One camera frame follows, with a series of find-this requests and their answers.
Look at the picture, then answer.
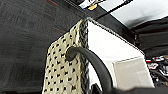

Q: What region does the black chair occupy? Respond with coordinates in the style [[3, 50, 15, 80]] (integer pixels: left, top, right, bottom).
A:
[[131, 18, 168, 58]]

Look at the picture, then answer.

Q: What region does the white bottle with yellow mark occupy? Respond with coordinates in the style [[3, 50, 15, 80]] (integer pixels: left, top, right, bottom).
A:
[[79, 0, 99, 11]]

